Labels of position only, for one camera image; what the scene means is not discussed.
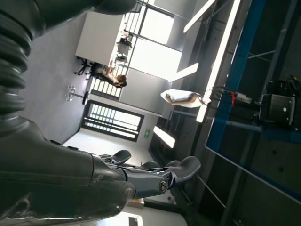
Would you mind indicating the grey office chair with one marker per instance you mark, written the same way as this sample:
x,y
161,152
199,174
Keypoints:
x,y
123,48

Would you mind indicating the white and tan hanging bundle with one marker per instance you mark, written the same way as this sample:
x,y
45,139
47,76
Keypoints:
x,y
181,97

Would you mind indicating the black office chair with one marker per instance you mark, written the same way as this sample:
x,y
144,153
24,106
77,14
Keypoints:
x,y
83,67

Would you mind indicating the short ceiling light panel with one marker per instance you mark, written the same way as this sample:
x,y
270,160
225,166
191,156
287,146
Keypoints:
x,y
164,137
183,72
198,15

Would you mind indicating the black framed barred window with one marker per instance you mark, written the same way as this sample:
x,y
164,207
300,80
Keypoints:
x,y
112,121

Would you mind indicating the chrome coat stand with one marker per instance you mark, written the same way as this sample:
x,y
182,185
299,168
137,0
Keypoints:
x,y
72,93

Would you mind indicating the white desk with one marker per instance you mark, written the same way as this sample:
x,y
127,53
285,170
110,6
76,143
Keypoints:
x,y
99,37

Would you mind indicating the person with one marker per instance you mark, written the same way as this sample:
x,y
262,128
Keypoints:
x,y
107,74

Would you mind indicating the long ceiling light strip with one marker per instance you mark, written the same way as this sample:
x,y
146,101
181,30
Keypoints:
x,y
221,53

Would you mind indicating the large bright window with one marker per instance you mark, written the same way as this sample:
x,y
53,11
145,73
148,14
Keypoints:
x,y
155,56

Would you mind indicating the blue gantry frame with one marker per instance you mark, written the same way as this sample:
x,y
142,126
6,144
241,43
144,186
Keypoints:
x,y
244,40

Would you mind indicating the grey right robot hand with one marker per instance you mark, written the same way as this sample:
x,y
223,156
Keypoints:
x,y
59,181

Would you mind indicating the green exit sign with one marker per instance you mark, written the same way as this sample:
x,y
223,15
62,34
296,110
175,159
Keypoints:
x,y
146,133

